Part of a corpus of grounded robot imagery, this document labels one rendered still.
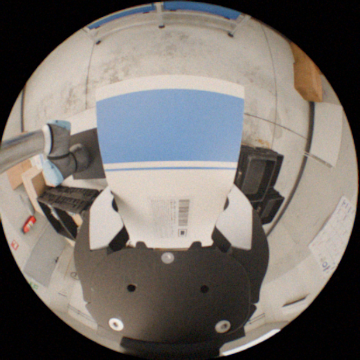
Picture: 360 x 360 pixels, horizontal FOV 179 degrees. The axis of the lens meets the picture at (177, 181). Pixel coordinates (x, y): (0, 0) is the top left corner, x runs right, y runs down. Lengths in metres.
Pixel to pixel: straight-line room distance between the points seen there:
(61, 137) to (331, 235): 3.08
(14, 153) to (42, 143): 0.11
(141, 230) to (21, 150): 0.41
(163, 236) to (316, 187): 2.62
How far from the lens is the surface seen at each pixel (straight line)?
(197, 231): 0.15
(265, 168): 1.10
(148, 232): 0.15
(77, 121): 0.74
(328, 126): 2.55
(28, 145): 0.45
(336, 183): 2.53
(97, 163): 0.63
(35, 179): 1.13
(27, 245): 3.86
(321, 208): 2.64
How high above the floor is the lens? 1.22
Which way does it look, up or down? 61 degrees down
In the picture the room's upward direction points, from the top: 176 degrees clockwise
